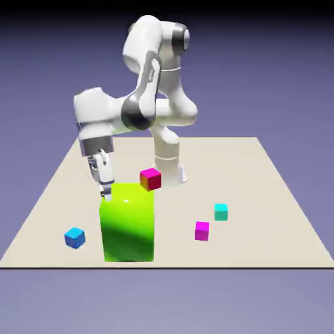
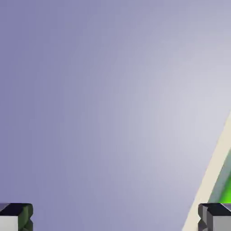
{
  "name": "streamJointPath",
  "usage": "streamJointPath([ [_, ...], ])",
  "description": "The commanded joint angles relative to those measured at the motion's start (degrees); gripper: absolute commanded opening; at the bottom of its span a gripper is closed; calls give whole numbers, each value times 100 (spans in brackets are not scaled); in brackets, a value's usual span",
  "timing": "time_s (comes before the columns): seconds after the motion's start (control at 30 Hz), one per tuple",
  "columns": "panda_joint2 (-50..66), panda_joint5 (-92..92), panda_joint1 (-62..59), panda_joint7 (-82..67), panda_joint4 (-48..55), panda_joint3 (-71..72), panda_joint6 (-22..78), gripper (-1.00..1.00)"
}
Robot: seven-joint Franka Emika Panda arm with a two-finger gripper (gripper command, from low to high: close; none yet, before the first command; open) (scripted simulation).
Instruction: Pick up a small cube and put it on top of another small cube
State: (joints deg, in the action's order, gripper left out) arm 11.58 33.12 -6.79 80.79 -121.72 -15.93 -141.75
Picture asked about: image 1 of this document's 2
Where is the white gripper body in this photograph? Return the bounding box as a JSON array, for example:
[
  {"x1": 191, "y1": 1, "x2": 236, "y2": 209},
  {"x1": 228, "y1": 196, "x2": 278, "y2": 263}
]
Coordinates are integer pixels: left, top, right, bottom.
[{"x1": 87, "y1": 149, "x2": 115, "y2": 187}]

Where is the small red cube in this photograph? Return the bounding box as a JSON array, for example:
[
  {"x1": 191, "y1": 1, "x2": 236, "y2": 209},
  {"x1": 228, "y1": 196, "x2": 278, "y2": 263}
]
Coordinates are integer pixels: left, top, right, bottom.
[{"x1": 140, "y1": 168, "x2": 162, "y2": 192}]

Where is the small blue cube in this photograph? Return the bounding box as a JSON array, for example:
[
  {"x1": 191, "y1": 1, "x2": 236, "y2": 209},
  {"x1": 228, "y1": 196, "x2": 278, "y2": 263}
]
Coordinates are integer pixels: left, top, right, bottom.
[{"x1": 64, "y1": 226, "x2": 86, "y2": 251}]

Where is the small magenta cube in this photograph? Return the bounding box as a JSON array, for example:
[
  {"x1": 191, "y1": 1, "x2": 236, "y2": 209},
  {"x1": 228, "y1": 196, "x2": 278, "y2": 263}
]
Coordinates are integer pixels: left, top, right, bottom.
[{"x1": 194, "y1": 220, "x2": 210, "y2": 242}]

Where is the small cyan cube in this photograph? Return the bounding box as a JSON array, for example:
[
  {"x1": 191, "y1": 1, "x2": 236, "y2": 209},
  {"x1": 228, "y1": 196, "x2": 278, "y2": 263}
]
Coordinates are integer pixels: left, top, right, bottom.
[{"x1": 213, "y1": 203, "x2": 229, "y2": 222}]

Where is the large green box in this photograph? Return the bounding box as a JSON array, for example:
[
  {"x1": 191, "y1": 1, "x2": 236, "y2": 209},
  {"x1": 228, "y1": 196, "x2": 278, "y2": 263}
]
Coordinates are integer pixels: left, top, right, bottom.
[{"x1": 99, "y1": 182, "x2": 155, "y2": 263}]

